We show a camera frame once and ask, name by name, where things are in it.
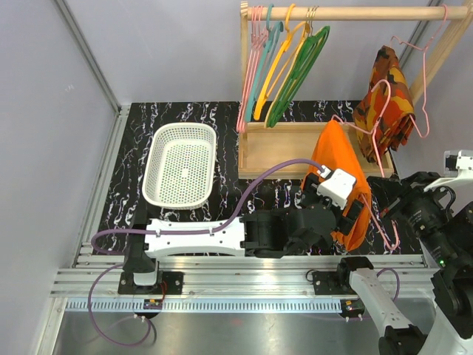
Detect white perforated plastic basket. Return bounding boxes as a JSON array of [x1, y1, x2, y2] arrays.
[[142, 122, 217, 210]]

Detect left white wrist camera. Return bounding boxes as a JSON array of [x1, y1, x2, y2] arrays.
[[316, 165, 357, 210]]

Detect black marble pattern mat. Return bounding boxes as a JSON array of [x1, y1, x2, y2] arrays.
[[92, 101, 424, 257]]

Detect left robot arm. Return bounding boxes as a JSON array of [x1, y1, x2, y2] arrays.
[[118, 169, 363, 295]]

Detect teal plastic hanger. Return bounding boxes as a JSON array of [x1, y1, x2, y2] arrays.
[[245, 4, 284, 122]]

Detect camouflage orange trousers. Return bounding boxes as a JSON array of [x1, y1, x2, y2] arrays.
[[353, 46, 415, 163]]

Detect aluminium frame rail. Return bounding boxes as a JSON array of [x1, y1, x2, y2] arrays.
[[47, 254, 437, 314]]

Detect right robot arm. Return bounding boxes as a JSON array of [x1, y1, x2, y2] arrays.
[[335, 172, 472, 354]]

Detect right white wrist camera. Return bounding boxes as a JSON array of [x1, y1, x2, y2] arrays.
[[423, 149, 473, 192]]

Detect pink hangers bundle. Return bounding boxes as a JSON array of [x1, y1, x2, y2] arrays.
[[236, 6, 268, 133]]

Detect yellow plastic hanger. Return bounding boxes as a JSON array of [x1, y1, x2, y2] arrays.
[[252, 3, 310, 121]]

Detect wooden clothes rack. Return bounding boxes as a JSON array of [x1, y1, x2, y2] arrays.
[[238, 1, 472, 179]]

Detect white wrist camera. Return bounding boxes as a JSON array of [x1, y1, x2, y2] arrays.
[[423, 149, 473, 192], [316, 165, 357, 210]]

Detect green plastic hanger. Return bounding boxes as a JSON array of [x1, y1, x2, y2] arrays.
[[265, 25, 330, 128]]

